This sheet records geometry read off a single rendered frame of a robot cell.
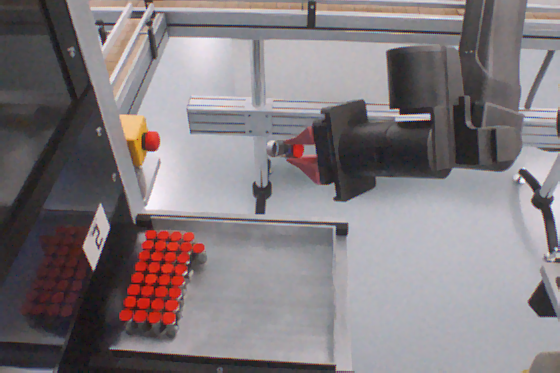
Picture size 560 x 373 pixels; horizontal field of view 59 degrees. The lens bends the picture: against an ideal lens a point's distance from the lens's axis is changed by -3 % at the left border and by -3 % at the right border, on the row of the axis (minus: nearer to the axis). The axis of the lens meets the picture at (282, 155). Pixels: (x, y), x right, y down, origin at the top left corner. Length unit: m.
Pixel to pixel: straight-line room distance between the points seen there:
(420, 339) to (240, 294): 1.10
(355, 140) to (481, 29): 0.17
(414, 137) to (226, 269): 0.52
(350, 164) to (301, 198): 1.68
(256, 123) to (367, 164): 1.30
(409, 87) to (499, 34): 0.13
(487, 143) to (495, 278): 1.62
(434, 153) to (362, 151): 0.07
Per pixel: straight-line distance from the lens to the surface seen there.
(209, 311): 0.88
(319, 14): 1.52
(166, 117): 2.67
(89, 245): 0.80
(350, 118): 0.55
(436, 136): 0.48
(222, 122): 1.82
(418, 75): 0.48
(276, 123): 1.79
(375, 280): 1.98
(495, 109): 0.53
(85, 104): 0.77
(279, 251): 0.93
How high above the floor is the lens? 1.64
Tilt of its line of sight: 43 degrees down
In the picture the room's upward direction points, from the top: straight up
